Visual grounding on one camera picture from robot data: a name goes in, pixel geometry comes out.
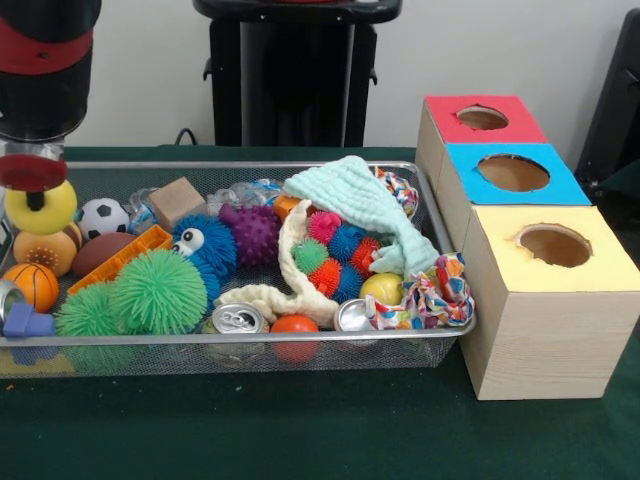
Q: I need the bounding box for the colourful polka-dot cloth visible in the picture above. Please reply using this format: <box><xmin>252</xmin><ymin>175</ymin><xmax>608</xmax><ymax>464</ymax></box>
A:
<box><xmin>368</xmin><ymin>253</ymin><xmax>477</xmax><ymax>332</ymax></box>

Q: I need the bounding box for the large green spiky ball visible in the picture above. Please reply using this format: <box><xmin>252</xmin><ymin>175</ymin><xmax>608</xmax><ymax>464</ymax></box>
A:
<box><xmin>110</xmin><ymin>248</ymin><xmax>208</xmax><ymax>336</ymax></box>

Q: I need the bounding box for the small soccer ball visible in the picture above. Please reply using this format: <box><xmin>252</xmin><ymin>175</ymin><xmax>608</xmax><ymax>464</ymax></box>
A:
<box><xmin>78</xmin><ymin>197</ymin><xmax>131</xmax><ymax>241</ymax></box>

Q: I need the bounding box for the wire mesh bin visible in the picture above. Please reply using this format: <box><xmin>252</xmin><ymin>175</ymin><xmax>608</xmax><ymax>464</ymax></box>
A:
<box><xmin>0</xmin><ymin>160</ymin><xmax>479</xmax><ymax>377</ymax></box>

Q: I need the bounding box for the black floor stand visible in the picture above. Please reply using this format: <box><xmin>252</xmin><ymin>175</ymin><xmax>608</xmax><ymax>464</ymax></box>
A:
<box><xmin>578</xmin><ymin>8</ymin><xmax>640</xmax><ymax>201</ymax></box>

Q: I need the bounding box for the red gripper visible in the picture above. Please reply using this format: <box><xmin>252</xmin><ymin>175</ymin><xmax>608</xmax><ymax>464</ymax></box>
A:
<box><xmin>0</xmin><ymin>153</ymin><xmax>70</xmax><ymax>212</ymax></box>

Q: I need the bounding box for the small orange basketball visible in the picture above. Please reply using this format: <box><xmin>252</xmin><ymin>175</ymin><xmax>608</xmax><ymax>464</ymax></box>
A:
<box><xmin>3</xmin><ymin>263</ymin><xmax>61</xmax><ymax>314</ymax></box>

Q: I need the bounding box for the blue furry googly-eyed toy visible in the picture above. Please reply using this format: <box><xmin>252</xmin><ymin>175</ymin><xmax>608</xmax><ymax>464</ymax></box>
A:
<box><xmin>170</xmin><ymin>215</ymin><xmax>239</xmax><ymax>306</ymax></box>

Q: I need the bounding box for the green spiky googly-eyed toy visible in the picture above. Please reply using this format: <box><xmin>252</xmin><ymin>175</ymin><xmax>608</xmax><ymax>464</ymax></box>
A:
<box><xmin>55</xmin><ymin>282</ymin><xmax>119</xmax><ymax>338</ymax></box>

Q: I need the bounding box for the green cloth table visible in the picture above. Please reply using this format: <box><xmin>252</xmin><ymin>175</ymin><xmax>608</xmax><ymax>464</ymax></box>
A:
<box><xmin>0</xmin><ymin>145</ymin><xmax>640</xmax><ymax>480</ymax></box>

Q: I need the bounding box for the wooden box with three holes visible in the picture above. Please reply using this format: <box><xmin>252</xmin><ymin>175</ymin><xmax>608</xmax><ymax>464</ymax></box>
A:
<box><xmin>415</xmin><ymin>95</ymin><xmax>640</xmax><ymax>401</ymax></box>

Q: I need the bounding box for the brown toy football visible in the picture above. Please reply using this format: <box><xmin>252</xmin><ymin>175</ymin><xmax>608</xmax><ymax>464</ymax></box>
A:
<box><xmin>72</xmin><ymin>232</ymin><xmax>133</xmax><ymax>278</ymax></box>

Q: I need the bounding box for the yellow ball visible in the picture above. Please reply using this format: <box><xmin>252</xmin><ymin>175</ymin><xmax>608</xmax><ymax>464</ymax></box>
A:
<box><xmin>4</xmin><ymin>180</ymin><xmax>79</xmax><ymax>237</ymax></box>

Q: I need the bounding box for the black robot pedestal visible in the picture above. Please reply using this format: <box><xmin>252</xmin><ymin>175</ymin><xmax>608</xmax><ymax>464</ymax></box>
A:
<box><xmin>193</xmin><ymin>0</ymin><xmax>406</xmax><ymax>148</ymax></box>

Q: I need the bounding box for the orange plastic toy piece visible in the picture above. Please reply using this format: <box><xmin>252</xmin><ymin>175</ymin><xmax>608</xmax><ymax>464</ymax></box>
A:
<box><xmin>68</xmin><ymin>224</ymin><xmax>172</xmax><ymax>298</ymax></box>

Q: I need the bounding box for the mint green cloth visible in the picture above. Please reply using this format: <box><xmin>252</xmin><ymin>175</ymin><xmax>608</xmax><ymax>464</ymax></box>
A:
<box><xmin>282</xmin><ymin>155</ymin><xmax>441</xmax><ymax>281</ymax></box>

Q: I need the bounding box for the toy burger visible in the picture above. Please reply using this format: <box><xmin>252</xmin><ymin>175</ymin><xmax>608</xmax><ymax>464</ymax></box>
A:
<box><xmin>12</xmin><ymin>222</ymin><xmax>83</xmax><ymax>279</ymax></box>

